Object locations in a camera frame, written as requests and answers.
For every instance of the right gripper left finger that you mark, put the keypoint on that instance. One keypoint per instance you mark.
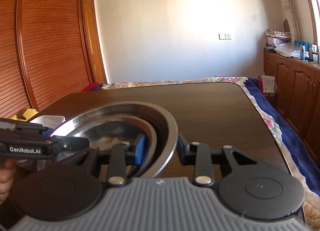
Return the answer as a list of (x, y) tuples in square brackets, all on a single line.
[(122, 155)]

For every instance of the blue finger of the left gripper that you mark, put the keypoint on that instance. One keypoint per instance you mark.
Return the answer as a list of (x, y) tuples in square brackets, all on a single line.
[(34, 129), (71, 142)]

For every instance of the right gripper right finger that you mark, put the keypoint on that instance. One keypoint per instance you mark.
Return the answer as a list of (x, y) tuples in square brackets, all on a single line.
[(198, 155)]

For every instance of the medium steel bowl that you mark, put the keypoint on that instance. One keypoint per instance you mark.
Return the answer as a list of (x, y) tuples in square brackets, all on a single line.
[(110, 130)]

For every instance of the large steel bowl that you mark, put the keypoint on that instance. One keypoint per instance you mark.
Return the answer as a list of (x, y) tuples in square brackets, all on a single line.
[(161, 120)]

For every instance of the left hand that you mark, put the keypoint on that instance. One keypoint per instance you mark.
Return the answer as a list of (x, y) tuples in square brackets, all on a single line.
[(6, 177)]

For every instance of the white plastic box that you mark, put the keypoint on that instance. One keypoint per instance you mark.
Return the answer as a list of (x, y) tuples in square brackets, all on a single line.
[(49, 121)]

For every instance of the yellow plush toy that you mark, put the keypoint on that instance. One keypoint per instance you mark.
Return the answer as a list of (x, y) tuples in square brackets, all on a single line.
[(24, 114)]

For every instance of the wooden louvered wardrobe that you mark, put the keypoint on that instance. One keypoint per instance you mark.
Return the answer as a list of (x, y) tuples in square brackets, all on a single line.
[(49, 49)]

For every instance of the white paper bag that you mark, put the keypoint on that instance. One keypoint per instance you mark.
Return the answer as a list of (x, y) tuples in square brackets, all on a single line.
[(268, 83)]

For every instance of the floral bed cover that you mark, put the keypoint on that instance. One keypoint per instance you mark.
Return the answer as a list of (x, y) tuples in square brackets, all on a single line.
[(297, 157)]

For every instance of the wooden cabinet counter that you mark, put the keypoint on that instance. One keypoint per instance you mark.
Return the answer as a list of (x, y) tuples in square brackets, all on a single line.
[(297, 97)]

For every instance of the patterned curtain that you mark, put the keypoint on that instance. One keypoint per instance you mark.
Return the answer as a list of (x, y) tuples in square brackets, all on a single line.
[(292, 21)]

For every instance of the white wall switch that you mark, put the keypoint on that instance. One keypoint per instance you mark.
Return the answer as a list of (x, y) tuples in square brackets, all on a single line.
[(224, 36)]

